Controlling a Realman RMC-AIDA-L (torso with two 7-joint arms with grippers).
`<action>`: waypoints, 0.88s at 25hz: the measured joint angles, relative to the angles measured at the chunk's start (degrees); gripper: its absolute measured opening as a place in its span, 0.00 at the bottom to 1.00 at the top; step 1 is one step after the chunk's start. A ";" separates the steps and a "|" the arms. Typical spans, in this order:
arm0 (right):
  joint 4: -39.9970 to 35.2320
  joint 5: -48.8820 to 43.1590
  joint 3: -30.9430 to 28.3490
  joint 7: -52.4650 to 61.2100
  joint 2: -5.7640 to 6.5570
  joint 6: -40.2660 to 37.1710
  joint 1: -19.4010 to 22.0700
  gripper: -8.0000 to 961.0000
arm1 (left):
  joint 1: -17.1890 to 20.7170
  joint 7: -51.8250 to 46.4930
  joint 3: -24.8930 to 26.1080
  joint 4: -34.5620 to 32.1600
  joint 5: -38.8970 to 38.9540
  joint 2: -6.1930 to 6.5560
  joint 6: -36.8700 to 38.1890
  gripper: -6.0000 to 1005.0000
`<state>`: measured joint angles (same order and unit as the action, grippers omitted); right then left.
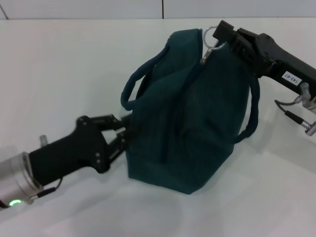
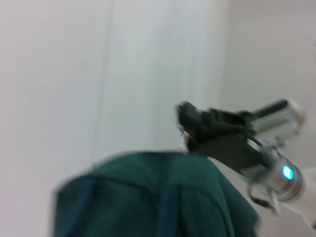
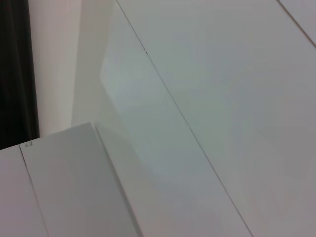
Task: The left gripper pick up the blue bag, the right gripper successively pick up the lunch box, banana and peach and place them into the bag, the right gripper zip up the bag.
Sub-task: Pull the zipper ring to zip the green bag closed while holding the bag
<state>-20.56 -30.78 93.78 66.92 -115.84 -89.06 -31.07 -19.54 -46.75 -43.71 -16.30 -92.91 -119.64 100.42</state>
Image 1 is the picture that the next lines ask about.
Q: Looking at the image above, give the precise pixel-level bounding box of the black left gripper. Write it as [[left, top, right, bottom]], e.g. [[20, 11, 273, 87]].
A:
[[28, 113, 133, 186]]

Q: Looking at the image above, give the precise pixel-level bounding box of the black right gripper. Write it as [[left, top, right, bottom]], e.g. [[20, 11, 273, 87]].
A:
[[212, 20, 316, 100]]

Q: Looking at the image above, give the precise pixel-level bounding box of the dark teal insulated lunch bag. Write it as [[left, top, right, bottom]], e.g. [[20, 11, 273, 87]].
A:
[[120, 28, 261, 196]]

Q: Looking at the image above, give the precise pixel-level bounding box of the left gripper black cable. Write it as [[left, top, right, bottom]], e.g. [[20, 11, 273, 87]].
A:
[[29, 134, 62, 199]]

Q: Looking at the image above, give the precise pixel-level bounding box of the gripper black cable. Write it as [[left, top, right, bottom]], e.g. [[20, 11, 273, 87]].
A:
[[274, 82, 316, 137], [29, 134, 62, 199]]

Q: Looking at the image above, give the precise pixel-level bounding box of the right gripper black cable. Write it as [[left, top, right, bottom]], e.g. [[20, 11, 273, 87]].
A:
[[274, 82, 316, 137]]

